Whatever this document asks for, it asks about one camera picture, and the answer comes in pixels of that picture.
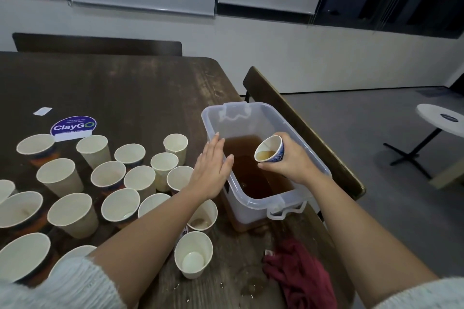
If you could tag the person's right hand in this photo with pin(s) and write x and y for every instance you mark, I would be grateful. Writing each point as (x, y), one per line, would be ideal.
(299, 164)

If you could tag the person's left hand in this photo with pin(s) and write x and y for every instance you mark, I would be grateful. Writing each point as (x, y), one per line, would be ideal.
(209, 171)

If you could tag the orange blue patterned paper cup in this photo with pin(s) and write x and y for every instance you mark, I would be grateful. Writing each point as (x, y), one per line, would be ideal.
(270, 148)

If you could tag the white paper cup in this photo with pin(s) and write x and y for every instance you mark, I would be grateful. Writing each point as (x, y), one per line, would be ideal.
(175, 144)
(164, 164)

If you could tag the clear plastic storage bin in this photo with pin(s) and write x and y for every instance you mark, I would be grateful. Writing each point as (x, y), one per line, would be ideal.
(243, 207)

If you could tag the group of paper cups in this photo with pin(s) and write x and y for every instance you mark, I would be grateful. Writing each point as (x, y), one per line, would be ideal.
(72, 211)

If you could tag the person's left forearm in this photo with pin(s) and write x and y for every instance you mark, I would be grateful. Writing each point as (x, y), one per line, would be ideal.
(145, 247)

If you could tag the person's right forearm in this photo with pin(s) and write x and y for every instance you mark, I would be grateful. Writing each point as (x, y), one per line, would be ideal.
(370, 247)

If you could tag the dark wooden chair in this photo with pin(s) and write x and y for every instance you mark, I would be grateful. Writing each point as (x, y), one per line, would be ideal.
(337, 167)
(94, 44)

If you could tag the dark red cloth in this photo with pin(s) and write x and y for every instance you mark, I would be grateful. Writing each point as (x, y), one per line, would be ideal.
(301, 276)

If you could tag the dark wooden table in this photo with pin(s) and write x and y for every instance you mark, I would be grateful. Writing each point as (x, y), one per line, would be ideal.
(130, 84)

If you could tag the round blue sticker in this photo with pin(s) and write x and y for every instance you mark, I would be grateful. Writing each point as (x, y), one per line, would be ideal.
(72, 125)

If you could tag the round white side table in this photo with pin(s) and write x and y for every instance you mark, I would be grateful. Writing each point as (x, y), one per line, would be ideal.
(442, 117)

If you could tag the small white paper label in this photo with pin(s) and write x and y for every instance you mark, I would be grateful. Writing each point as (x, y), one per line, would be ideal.
(43, 111)

